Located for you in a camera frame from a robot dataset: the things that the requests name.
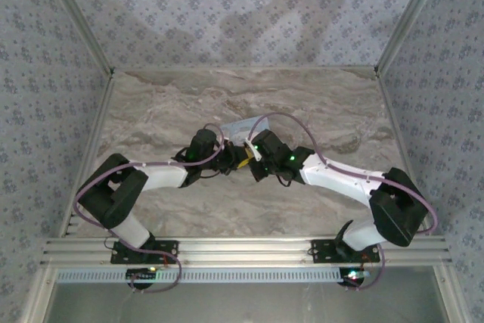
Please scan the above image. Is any blue cartoon tin box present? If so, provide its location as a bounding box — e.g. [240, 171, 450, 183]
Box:
[221, 117, 273, 144]

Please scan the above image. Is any grey sheet metal panel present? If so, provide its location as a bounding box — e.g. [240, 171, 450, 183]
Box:
[45, 281, 451, 323]

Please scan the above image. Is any controller board with leds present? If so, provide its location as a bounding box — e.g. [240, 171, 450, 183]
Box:
[340, 268, 370, 286]
[126, 268, 158, 281]

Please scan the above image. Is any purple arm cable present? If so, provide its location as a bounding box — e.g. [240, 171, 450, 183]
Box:
[247, 111, 439, 235]
[74, 123, 228, 243]

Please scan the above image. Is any aluminium mounting rail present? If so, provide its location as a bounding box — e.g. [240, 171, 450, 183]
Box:
[40, 237, 453, 267]

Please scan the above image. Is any aluminium table back rail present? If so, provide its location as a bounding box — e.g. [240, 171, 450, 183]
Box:
[111, 65, 379, 74]

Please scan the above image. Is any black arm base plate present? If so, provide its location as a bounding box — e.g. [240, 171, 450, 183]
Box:
[110, 239, 179, 265]
[310, 238, 380, 263]

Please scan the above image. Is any grey slotted cable duct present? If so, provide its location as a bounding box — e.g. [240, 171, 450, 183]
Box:
[55, 266, 347, 284]

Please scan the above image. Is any aluminium table side rail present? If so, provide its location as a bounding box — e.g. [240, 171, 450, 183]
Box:
[58, 73, 116, 239]
[376, 73, 432, 237]

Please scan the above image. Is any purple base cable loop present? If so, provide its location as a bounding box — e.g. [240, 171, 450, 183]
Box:
[342, 243, 386, 292]
[128, 250, 185, 295]

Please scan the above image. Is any aluminium frame post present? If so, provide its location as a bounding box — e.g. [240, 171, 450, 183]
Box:
[374, 0, 453, 76]
[434, 266, 468, 323]
[39, 0, 116, 76]
[20, 266, 57, 323]

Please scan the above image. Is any aluminium lower frame post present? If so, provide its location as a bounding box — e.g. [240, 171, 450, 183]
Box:
[434, 266, 468, 323]
[20, 266, 57, 323]

